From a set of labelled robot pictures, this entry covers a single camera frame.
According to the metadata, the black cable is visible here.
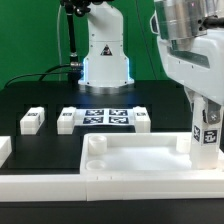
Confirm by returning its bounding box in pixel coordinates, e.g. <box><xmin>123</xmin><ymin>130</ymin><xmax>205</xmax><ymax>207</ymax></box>
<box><xmin>4</xmin><ymin>64</ymin><xmax>73</xmax><ymax>88</ymax></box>

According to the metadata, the white L-shaped obstacle fence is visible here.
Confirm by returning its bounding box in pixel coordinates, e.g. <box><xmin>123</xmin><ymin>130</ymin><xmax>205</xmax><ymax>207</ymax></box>
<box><xmin>0</xmin><ymin>135</ymin><xmax>224</xmax><ymax>203</ymax></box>

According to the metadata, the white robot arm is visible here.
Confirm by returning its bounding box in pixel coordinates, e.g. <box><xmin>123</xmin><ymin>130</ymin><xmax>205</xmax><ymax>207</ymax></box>
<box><xmin>80</xmin><ymin>0</ymin><xmax>224</xmax><ymax>125</ymax></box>

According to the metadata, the white desk tabletop panel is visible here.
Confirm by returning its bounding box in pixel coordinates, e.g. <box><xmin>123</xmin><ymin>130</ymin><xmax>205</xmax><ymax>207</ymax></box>
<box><xmin>80</xmin><ymin>132</ymin><xmax>224</xmax><ymax>176</ymax></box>

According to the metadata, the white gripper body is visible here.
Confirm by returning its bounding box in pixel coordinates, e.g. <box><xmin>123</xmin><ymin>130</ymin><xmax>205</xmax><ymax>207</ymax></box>
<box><xmin>157</xmin><ymin>34</ymin><xmax>224</xmax><ymax>106</ymax></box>

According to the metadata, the fiducial marker sheet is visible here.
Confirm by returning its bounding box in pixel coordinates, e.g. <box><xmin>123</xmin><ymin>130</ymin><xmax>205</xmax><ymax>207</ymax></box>
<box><xmin>75</xmin><ymin>108</ymin><xmax>134</xmax><ymax>126</ymax></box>

